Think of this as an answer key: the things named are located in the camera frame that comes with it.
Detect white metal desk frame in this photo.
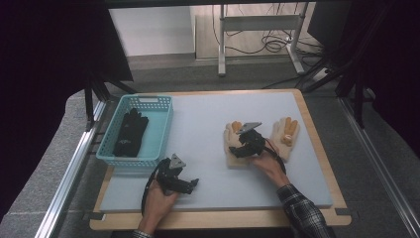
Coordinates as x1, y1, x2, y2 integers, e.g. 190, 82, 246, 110
217, 3, 307, 77

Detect cream knit glove orange fingers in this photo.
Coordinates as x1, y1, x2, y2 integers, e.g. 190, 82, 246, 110
223, 120, 265, 169
268, 116, 301, 163

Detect turquoise plastic basket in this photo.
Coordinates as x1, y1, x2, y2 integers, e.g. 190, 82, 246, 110
95, 94, 174, 168

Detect person's left hand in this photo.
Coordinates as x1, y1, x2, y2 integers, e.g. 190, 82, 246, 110
140, 182, 179, 231

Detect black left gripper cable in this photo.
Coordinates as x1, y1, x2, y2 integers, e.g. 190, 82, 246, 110
141, 158, 170, 217

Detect dark curtain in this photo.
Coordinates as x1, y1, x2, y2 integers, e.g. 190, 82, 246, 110
0, 0, 134, 219
308, 0, 420, 155

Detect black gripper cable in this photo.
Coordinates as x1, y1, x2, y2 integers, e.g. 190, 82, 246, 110
262, 138, 288, 176
141, 158, 170, 217

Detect white power strip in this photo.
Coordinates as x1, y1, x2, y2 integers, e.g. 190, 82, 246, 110
311, 66, 330, 82

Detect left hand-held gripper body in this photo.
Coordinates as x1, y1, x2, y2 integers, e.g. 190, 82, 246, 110
155, 153, 187, 195

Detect aluminium rail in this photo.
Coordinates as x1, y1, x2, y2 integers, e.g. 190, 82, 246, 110
338, 96, 420, 234
34, 99, 107, 238

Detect tangle of black floor cables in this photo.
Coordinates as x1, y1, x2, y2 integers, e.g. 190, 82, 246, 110
211, 3, 326, 67

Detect black tripod stand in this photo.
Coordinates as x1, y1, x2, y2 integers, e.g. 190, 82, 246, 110
302, 3, 390, 130
83, 67, 137, 131

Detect person's right hand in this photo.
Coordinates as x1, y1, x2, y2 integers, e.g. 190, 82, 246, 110
252, 148, 292, 189

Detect grey foam mat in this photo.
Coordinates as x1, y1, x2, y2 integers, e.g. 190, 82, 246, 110
99, 91, 334, 212

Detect black glove with white mark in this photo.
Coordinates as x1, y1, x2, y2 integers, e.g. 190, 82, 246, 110
112, 107, 150, 159

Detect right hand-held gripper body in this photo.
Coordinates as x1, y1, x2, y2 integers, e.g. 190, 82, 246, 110
235, 121, 267, 158

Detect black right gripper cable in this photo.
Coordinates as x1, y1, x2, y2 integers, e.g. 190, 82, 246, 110
262, 138, 288, 176

